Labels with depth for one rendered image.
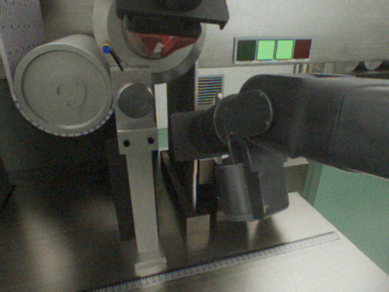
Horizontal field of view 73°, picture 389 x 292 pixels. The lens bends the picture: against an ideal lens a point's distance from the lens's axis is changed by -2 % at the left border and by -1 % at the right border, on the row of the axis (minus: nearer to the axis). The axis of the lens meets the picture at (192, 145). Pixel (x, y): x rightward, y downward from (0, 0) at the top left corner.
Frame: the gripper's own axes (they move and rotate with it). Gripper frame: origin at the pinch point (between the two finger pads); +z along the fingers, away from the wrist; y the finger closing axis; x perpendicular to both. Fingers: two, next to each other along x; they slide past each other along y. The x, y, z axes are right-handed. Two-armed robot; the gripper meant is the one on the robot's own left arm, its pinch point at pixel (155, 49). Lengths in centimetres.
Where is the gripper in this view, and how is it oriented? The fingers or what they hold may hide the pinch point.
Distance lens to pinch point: 34.3
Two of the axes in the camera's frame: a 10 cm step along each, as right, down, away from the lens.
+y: 9.4, -0.5, 3.3
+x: -1.4, -9.6, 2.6
